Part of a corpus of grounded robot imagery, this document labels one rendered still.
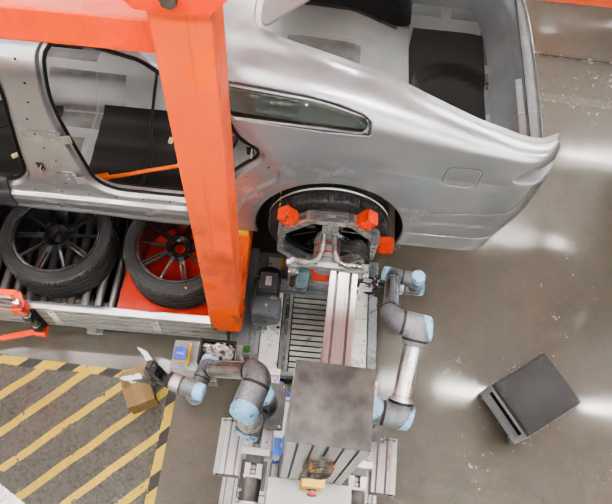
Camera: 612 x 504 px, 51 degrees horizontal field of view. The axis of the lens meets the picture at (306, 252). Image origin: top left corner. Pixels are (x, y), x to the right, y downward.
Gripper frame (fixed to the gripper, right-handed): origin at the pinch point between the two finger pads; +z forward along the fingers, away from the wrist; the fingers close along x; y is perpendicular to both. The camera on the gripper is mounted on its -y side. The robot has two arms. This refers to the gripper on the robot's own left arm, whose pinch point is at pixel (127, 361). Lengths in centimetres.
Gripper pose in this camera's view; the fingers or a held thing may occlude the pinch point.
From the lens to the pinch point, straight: 287.1
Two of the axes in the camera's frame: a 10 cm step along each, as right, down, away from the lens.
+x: 3.4, -7.6, 5.5
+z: -9.3, -3.4, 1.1
